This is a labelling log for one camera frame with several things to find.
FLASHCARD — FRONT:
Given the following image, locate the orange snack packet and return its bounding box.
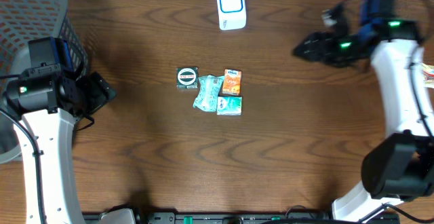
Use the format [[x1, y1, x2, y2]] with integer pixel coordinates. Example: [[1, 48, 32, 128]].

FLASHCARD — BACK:
[[222, 69, 242, 96]]

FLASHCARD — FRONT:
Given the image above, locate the white blue snack bag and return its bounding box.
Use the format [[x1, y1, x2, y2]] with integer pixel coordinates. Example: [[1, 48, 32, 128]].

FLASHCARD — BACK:
[[422, 63, 434, 88]]

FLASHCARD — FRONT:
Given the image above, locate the round white red lid cup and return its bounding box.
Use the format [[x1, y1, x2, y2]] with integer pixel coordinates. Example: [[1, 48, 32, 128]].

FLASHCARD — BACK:
[[176, 67, 198, 90]]

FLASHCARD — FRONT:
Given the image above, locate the small teal white packet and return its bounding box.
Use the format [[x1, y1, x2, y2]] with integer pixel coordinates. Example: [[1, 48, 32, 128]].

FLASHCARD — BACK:
[[217, 96, 243, 115]]

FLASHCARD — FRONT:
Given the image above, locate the green snack packet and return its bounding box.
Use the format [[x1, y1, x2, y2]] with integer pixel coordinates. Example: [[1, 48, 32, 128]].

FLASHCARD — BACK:
[[193, 75, 224, 112]]

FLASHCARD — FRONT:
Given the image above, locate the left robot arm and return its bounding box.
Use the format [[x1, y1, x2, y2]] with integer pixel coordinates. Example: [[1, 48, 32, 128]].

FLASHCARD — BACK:
[[2, 64, 136, 224]]

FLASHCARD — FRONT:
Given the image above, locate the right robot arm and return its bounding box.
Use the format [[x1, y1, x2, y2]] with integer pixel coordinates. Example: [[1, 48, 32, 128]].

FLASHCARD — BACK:
[[293, 18, 433, 223]]

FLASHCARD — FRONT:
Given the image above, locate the white barcode scanner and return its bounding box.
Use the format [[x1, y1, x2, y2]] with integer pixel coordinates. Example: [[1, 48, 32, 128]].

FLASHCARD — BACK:
[[216, 0, 247, 31]]

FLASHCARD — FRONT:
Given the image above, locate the grey plastic mesh basket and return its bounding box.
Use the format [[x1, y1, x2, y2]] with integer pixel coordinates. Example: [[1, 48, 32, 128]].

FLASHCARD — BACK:
[[0, 0, 90, 166]]

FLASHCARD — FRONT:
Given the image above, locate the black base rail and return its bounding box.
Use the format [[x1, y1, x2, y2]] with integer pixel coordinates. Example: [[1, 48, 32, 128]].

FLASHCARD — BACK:
[[83, 211, 401, 224]]

